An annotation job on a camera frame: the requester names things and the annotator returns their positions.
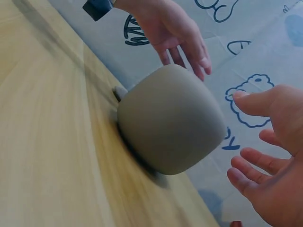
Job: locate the person's right hand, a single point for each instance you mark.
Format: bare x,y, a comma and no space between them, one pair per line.
284,184

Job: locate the person's left hand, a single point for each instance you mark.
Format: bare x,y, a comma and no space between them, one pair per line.
163,26

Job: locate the person's right thumb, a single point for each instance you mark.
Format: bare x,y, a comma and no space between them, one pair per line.
255,102

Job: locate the person's left fingers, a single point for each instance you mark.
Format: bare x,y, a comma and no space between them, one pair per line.
196,56

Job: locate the small red-brown object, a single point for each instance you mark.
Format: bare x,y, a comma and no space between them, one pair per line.
236,224

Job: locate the small grey rounded piece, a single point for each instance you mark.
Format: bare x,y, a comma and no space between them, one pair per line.
119,92

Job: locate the black wrist band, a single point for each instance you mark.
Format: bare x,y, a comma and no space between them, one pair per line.
97,8

